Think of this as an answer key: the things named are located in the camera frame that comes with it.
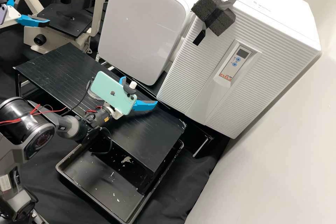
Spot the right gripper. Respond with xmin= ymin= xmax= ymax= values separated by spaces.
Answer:
xmin=106 ymin=76 xmax=159 ymax=120

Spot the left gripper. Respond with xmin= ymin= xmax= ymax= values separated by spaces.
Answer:
xmin=3 ymin=0 xmax=51 ymax=28

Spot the petri dish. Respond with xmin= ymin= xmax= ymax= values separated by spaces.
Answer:
xmin=86 ymin=82 xmax=106 ymax=102

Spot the incubator door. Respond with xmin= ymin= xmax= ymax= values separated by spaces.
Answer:
xmin=157 ymin=0 xmax=323 ymax=140

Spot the black platform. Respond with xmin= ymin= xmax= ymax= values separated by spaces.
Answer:
xmin=13 ymin=42 xmax=187 ymax=196
xmin=98 ymin=58 xmax=215 ymax=159

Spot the white box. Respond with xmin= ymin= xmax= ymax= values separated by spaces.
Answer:
xmin=97 ymin=0 xmax=209 ymax=86

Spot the black tray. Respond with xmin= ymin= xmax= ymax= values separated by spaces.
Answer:
xmin=55 ymin=140 xmax=184 ymax=224

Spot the left wrist camera phone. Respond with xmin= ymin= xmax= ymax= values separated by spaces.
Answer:
xmin=0 ymin=0 xmax=9 ymax=25

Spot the wrist camera phone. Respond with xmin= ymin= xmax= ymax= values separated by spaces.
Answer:
xmin=90 ymin=70 xmax=138 ymax=116
xmin=0 ymin=0 xmax=9 ymax=25

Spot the right wrist camera phone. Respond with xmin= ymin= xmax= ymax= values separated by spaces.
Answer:
xmin=90 ymin=70 xmax=138 ymax=116

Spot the black cable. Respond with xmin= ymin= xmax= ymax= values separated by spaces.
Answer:
xmin=62 ymin=78 xmax=96 ymax=116

